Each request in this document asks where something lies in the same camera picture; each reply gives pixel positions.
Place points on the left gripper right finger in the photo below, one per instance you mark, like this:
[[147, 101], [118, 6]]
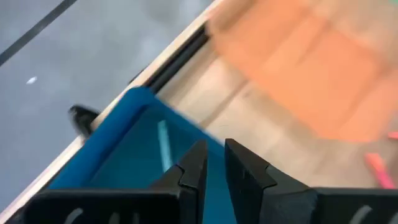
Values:
[[255, 193]]

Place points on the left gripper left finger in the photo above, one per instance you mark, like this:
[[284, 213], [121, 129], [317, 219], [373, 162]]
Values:
[[192, 186]]

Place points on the pink pencil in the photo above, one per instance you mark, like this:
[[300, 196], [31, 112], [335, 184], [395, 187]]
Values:
[[393, 135], [381, 171]]

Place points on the blue plastic bin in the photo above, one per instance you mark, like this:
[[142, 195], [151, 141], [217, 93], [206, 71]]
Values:
[[130, 161]]

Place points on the orange translucent plastic bin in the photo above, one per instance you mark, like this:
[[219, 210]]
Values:
[[311, 77]]

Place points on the black table clamp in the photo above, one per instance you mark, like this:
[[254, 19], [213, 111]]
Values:
[[82, 119]]

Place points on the black aluminium table frame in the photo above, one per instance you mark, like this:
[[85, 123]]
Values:
[[177, 60]]

